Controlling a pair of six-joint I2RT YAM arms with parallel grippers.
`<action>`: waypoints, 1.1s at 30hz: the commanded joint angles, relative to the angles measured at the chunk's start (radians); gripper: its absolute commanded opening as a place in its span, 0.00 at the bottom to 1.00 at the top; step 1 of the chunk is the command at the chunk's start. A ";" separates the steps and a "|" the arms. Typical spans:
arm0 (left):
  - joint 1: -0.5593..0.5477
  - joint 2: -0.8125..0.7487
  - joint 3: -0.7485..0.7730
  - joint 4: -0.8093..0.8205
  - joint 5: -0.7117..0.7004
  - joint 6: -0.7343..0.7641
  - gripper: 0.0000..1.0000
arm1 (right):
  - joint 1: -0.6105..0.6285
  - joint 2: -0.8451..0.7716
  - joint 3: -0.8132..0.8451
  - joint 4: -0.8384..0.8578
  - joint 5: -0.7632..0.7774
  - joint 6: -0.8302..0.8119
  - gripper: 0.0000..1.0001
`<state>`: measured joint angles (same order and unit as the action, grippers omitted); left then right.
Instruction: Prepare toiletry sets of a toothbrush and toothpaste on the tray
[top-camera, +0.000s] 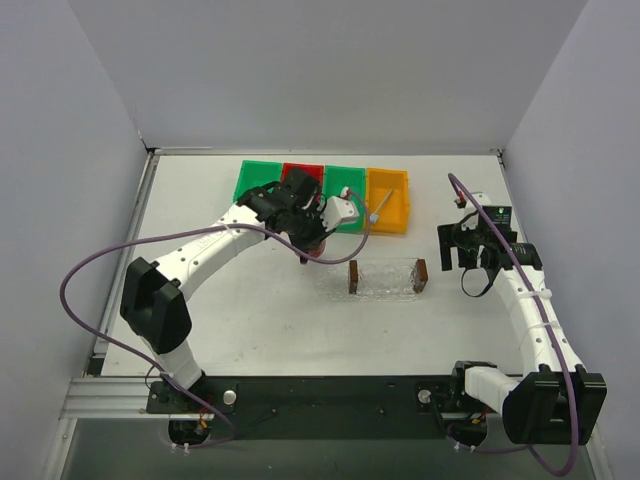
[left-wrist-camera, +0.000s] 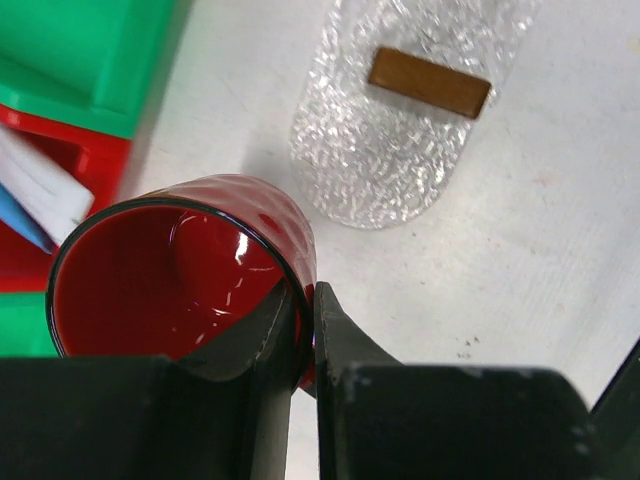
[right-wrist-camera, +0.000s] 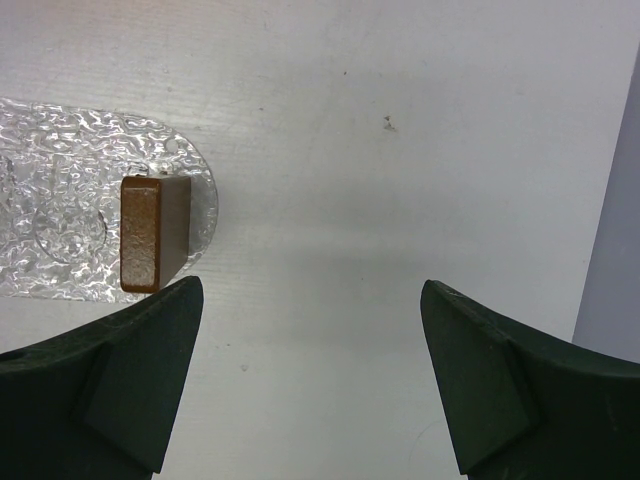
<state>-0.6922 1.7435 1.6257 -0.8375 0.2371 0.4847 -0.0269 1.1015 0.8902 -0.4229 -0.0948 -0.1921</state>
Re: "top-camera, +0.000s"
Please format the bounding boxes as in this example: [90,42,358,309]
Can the red mug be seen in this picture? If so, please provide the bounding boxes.
[307,239,326,258]

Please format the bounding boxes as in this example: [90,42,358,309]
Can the clear holder with wooden ends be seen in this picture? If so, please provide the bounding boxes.
[348,258,429,300]

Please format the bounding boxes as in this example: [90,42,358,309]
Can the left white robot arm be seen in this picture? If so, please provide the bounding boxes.
[120,167,328,412]

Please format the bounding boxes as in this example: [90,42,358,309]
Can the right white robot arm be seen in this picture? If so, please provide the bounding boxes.
[437,205,607,445]

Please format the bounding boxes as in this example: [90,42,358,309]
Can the white toothbrush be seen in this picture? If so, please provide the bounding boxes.
[369,188,394,224]

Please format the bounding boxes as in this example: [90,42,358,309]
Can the clear textured oval tray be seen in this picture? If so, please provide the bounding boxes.
[316,258,428,302]

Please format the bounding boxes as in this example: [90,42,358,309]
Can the red bin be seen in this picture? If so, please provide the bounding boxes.
[281,162,324,185]

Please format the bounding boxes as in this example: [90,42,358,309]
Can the left green bin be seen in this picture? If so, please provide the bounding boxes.
[233,160,283,202]

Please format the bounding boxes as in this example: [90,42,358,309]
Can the green bin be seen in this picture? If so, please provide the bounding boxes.
[233,160,283,202]
[323,165,366,233]

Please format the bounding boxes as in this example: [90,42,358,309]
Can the yellow bin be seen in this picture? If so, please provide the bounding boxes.
[366,168,410,235]

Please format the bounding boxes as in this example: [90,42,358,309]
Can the right green bin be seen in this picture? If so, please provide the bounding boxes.
[323,165,366,233]

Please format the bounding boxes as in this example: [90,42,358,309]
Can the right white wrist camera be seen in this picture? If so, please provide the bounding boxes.
[454,190,491,233]

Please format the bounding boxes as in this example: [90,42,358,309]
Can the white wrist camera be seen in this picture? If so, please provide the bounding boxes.
[454,190,491,233]
[320,196,360,232]

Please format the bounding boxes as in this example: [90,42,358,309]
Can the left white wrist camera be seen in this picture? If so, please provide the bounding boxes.
[320,196,360,232]

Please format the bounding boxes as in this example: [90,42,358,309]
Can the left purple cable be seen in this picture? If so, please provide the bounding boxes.
[59,187,374,449]

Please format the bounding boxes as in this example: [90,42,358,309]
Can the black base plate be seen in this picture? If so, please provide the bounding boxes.
[146,375,491,445]

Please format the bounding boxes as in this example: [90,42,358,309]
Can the aluminium frame rail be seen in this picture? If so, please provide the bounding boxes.
[60,377,148,419]

